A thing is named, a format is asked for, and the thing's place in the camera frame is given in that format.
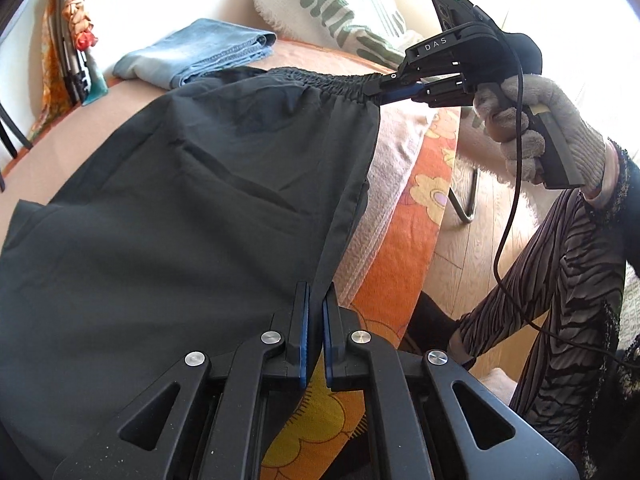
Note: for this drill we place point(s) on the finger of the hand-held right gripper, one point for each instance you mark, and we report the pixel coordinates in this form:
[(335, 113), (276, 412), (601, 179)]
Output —
[(400, 94), (395, 78)]

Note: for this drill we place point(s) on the person's right hand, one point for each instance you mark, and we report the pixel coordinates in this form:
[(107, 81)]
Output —
[(560, 110)]

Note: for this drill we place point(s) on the white green patterned pillow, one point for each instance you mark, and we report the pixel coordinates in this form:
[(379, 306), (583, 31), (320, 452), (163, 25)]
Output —
[(320, 5)]

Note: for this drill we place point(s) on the folded blue jeans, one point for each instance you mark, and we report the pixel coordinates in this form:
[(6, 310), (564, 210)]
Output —
[(200, 50)]

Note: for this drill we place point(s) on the person's black sock foot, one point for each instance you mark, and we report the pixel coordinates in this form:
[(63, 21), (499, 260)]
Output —
[(435, 320)]

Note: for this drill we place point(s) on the bent metal furniture leg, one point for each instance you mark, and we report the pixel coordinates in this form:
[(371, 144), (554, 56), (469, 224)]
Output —
[(462, 205)]

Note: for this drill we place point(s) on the black metal chair frame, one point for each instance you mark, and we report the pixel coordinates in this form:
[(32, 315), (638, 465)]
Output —
[(12, 135)]

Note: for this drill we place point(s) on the person's right forearm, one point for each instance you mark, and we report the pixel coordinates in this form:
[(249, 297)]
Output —
[(622, 180)]

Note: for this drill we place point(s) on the orange floral blanket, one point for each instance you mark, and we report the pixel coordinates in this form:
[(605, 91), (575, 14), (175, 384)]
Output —
[(395, 260)]

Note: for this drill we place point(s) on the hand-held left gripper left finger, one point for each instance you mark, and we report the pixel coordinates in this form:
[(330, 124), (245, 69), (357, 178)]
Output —
[(301, 340)]

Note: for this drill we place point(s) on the beige bed cover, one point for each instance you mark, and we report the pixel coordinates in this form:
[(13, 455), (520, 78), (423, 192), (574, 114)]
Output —
[(75, 125)]

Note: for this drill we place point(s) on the black pants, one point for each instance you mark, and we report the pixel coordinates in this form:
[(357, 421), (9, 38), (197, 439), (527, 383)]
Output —
[(175, 210)]

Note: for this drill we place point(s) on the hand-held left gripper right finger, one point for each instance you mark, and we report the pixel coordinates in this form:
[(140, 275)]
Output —
[(327, 345)]

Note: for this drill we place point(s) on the pink textured blanket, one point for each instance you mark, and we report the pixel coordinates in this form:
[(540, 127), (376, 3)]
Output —
[(385, 185)]

